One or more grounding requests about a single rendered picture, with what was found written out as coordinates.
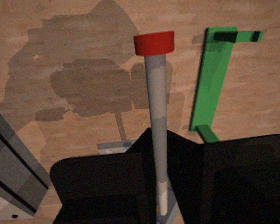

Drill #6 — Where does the grey tapered pin with red cap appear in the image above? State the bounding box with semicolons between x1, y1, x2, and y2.
133;31;175;215

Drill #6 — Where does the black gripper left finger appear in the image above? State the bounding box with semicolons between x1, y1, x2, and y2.
50;127;157;224

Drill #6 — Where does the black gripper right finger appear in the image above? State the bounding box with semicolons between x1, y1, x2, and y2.
167;130;280;224

